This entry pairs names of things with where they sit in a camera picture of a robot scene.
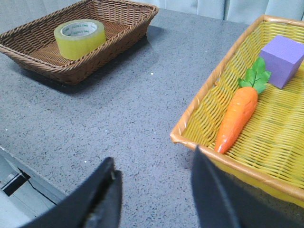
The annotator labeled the purple foam cube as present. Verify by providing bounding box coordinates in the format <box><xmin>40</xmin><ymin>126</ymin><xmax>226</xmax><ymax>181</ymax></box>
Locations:
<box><xmin>259</xmin><ymin>35</ymin><xmax>304</xmax><ymax>89</ymax></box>

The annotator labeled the yellow woven basket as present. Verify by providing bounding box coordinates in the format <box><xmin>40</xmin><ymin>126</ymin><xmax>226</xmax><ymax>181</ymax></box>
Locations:
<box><xmin>170</xmin><ymin>15</ymin><xmax>304</xmax><ymax>206</ymax></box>

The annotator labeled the orange toy carrot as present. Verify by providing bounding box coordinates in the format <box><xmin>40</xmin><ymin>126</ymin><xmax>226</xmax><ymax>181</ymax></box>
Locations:
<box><xmin>214</xmin><ymin>57</ymin><xmax>271</xmax><ymax>153</ymax></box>

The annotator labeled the yellow tape roll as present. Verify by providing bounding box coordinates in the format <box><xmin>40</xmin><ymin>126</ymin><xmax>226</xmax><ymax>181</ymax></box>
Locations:
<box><xmin>54</xmin><ymin>19</ymin><xmax>106</xmax><ymax>60</ymax></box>

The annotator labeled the brown wicker basket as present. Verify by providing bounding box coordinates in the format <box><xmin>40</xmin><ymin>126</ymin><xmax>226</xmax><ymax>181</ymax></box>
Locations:
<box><xmin>0</xmin><ymin>0</ymin><xmax>159</xmax><ymax>85</ymax></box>

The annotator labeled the white curtain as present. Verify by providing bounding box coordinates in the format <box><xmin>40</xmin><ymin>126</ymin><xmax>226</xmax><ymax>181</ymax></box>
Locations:
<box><xmin>149</xmin><ymin>0</ymin><xmax>304</xmax><ymax>24</ymax></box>

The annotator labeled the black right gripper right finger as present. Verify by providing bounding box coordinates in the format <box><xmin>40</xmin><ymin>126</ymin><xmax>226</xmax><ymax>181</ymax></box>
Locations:
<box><xmin>191</xmin><ymin>147</ymin><xmax>302</xmax><ymax>228</ymax></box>

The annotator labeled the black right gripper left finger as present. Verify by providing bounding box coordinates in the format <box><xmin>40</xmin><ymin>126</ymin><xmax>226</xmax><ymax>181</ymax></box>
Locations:
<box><xmin>25</xmin><ymin>157</ymin><xmax>122</xmax><ymax>228</ymax></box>

